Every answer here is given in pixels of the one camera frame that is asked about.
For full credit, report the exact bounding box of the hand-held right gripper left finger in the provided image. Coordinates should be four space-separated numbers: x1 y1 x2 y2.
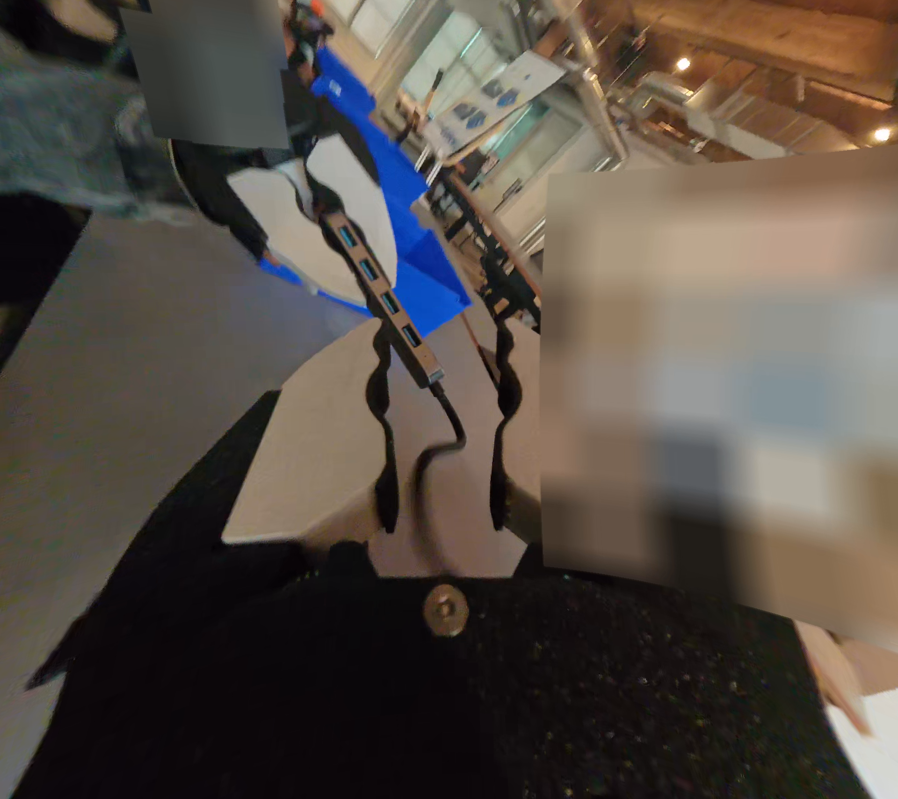
222 315 402 546

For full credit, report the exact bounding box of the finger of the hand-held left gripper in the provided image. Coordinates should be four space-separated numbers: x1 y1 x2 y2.
307 135 400 286
226 163 381 317

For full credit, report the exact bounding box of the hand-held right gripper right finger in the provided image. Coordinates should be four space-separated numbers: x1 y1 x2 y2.
487 318 546 544

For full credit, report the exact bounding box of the blue plastic bin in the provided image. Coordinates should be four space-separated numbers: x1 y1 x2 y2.
310 45 380 134
260 231 472 331

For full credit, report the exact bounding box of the silver ventilation duct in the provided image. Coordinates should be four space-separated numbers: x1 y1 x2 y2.
617 66 881 165

